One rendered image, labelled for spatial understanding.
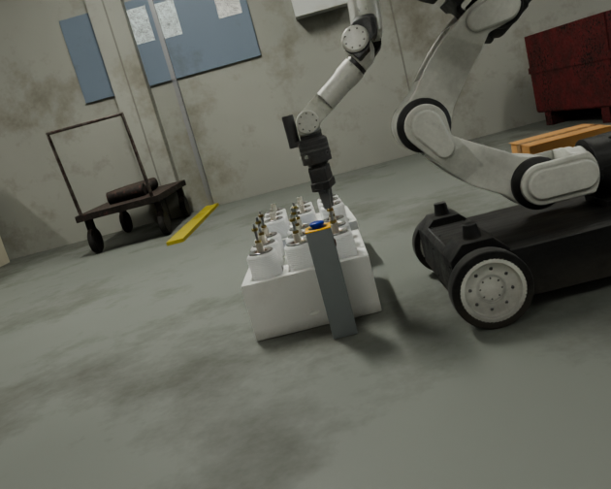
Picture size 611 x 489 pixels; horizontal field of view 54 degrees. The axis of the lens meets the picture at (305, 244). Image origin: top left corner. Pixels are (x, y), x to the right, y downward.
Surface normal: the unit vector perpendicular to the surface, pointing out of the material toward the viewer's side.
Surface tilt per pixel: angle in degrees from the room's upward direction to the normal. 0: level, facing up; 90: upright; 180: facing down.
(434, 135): 90
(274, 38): 90
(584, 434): 0
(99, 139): 90
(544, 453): 0
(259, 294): 90
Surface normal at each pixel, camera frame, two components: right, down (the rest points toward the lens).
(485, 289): 0.00, 0.22
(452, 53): -0.12, 0.59
